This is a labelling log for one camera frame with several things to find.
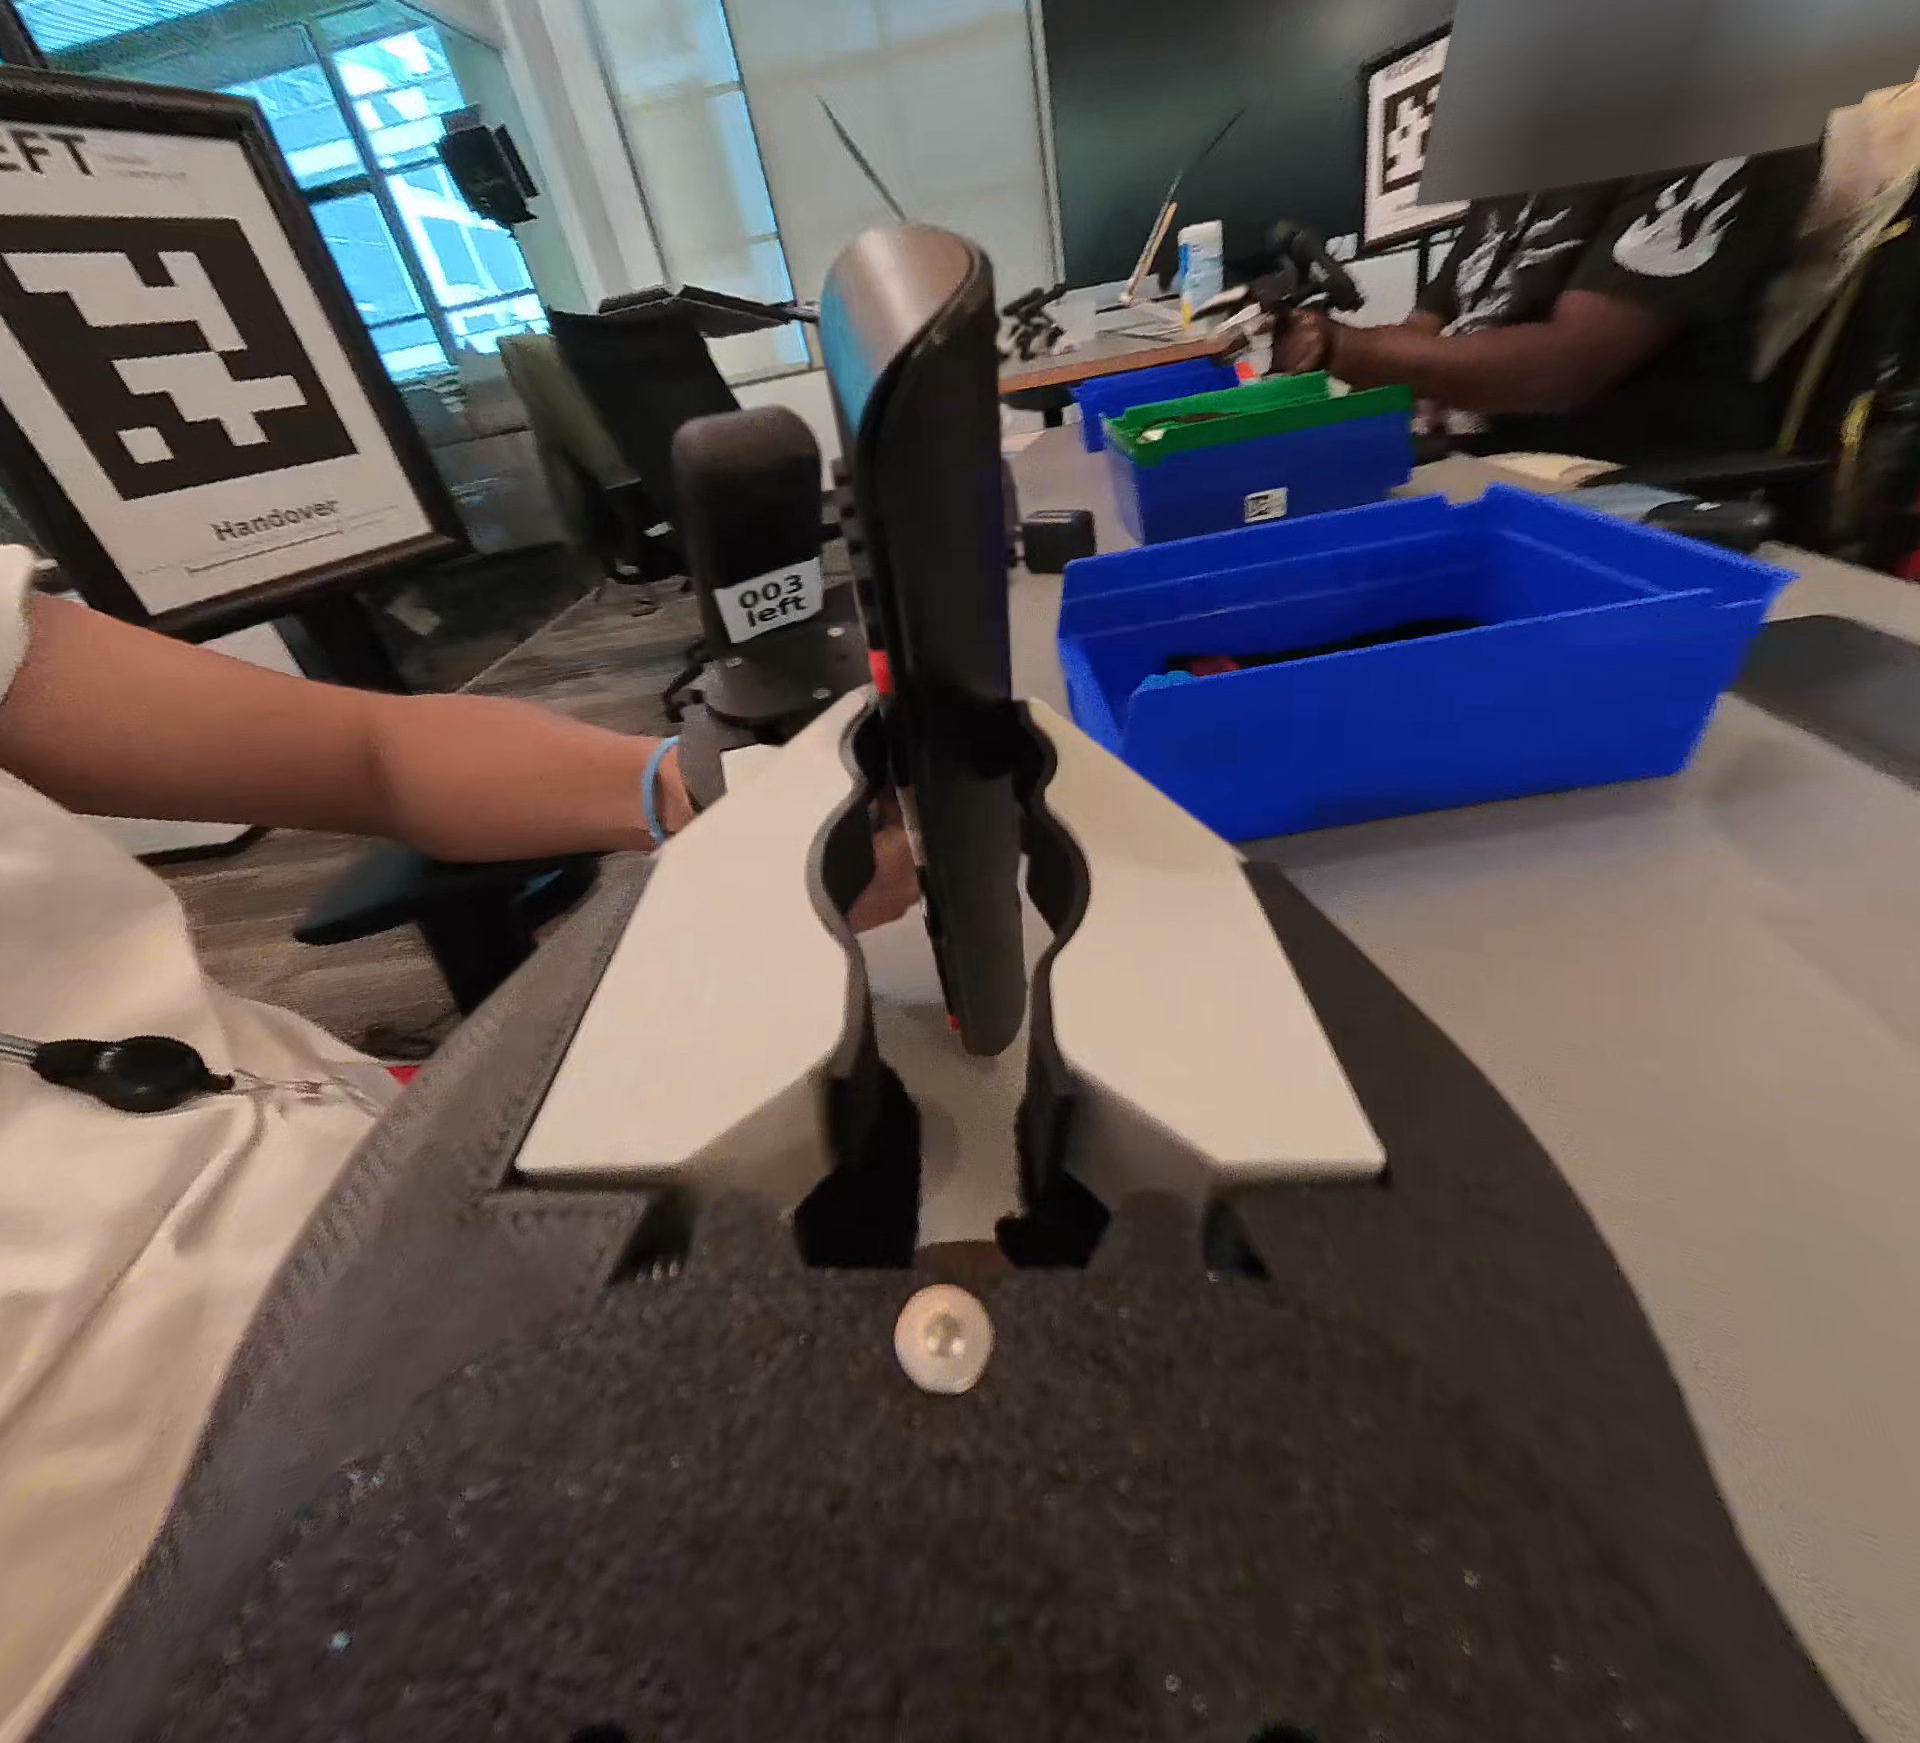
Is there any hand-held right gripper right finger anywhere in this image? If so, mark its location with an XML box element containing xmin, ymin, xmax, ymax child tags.
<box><xmin>997</xmin><ymin>698</ymin><xmax>1387</xmax><ymax>1269</ymax></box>

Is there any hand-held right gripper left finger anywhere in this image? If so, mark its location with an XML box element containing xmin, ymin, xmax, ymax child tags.
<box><xmin>513</xmin><ymin>693</ymin><xmax>923</xmax><ymax>1269</ymax></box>

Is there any black remote control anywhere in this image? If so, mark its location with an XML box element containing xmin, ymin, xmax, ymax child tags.
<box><xmin>816</xmin><ymin>222</ymin><xmax>1043</xmax><ymax>1057</ymax></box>

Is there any blue plastic bin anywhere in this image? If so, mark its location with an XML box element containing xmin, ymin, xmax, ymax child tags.
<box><xmin>1067</xmin><ymin>356</ymin><xmax>1246</xmax><ymax>453</ymax></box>
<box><xmin>1058</xmin><ymin>482</ymin><xmax>1795</xmax><ymax>849</ymax></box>

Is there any person's left forearm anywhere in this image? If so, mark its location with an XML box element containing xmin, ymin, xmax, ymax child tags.
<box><xmin>0</xmin><ymin>587</ymin><xmax>663</xmax><ymax>860</ymax></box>

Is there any person's left hand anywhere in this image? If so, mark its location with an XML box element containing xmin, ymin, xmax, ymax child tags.
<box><xmin>838</xmin><ymin>787</ymin><xmax>927</xmax><ymax>937</ymax></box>

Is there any black office chair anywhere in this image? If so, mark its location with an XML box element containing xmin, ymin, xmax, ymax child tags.
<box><xmin>544</xmin><ymin>283</ymin><xmax>820</xmax><ymax>593</ymax></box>

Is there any large framed tag sign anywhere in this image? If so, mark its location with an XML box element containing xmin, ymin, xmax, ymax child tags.
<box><xmin>0</xmin><ymin>62</ymin><xmax>481</xmax><ymax>647</ymax></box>

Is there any blue bin with green liner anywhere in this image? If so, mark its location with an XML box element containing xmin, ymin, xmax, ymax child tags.
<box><xmin>1099</xmin><ymin>370</ymin><xmax>1420</xmax><ymax>548</ymax></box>

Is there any black badge reel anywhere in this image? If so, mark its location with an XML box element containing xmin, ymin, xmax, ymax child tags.
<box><xmin>0</xmin><ymin>1031</ymin><xmax>243</xmax><ymax>1119</ymax></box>

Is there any large black monitor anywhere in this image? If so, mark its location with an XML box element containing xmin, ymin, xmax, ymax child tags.
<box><xmin>1038</xmin><ymin>0</ymin><xmax>1461</xmax><ymax>294</ymax></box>

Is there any tan notebook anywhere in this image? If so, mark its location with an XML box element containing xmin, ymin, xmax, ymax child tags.
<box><xmin>1476</xmin><ymin>447</ymin><xmax>1626</xmax><ymax>493</ymax></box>

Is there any black flat device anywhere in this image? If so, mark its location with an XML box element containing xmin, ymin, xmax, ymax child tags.
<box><xmin>1638</xmin><ymin>493</ymin><xmax>1782</xmax><ymax>562</ymax></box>

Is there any dark desk mat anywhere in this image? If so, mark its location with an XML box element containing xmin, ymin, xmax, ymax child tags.
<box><xmin>1732</xmin><ymin>613</ymin><xmax>1920</xmax><ymax>796</ymax></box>

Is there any black wall speaker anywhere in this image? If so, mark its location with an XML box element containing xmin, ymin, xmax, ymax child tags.
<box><xmin>436</xmin><ymin>121</ymin><xmax>543</xmax><ymax>228</ymax></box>

